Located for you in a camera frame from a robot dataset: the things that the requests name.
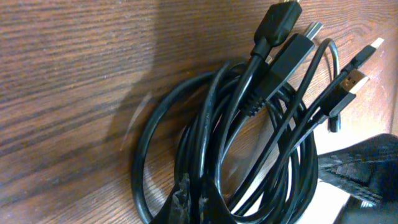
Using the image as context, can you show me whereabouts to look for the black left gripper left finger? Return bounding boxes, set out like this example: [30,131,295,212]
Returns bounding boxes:
[150,173,236,224]

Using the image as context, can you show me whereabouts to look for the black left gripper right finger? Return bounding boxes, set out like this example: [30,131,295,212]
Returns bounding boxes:
[318,134,397,205]

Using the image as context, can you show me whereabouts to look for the thick black cable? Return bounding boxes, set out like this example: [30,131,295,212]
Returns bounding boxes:
[130,0,320,224]

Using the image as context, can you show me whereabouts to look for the thin black USB cable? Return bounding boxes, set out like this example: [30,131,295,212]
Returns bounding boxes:
[228,37,385,224]

